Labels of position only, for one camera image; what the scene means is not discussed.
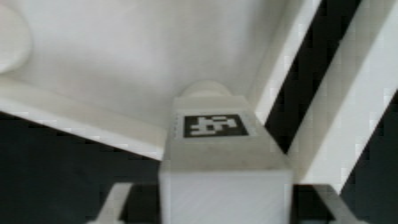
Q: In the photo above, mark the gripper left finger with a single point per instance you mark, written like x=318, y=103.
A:
x=130, y=206

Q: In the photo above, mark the white table leg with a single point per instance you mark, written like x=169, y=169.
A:
x=225, y=177

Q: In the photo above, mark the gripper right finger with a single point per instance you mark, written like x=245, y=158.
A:
x=318, y=207

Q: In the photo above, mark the white square tabletop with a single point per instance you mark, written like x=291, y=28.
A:
x=122, y=50

